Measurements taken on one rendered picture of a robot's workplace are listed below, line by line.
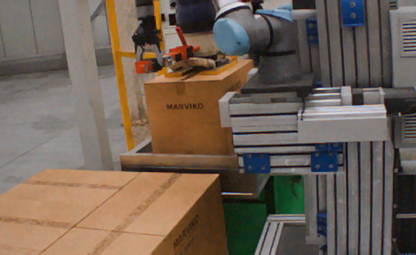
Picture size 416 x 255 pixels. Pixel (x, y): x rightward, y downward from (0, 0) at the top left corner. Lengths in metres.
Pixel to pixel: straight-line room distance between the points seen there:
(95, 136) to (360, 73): 2.15
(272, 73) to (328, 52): 0.27
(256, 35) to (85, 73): 2.03
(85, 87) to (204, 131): 1.25
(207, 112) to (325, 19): 0.86
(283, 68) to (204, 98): 0.83
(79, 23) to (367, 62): 2.11
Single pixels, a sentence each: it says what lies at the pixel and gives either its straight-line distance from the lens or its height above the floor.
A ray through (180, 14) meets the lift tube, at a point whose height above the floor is 1.26.
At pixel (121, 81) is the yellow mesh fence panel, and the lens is 3.81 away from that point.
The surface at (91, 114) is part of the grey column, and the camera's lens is 3.38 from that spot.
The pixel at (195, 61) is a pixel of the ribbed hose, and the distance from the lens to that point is 2.40.
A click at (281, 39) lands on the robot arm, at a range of 1.53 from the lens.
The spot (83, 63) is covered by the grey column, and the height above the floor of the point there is 1.00.
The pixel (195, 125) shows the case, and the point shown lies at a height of 0.73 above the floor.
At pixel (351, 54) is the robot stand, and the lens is 1.71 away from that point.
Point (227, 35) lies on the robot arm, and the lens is 1.45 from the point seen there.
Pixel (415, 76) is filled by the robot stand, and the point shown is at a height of 1.02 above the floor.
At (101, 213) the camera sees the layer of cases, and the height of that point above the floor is 0.54.
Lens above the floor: 1.33
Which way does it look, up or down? 15 degrees down
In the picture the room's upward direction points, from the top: 7 degrees counter-clockwise
